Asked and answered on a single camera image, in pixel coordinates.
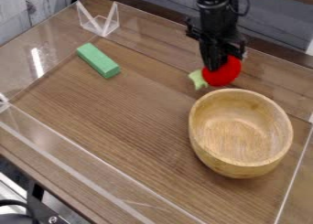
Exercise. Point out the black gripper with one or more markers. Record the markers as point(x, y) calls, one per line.
point(214, 30)

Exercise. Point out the red plush strawberry toy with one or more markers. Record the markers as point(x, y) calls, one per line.
point(220, 77)

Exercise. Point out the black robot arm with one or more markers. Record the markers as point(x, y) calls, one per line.
point(214, 29)

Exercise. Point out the wooden bowl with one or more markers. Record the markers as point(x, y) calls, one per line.
point(240, 132)

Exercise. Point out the green rectangular block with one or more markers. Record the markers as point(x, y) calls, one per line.
point(97, 60)

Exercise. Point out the clear acrylic tray wall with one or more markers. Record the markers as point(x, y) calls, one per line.
point(100, 192)

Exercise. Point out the black metal table frame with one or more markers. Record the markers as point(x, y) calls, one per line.
point(45, 215)

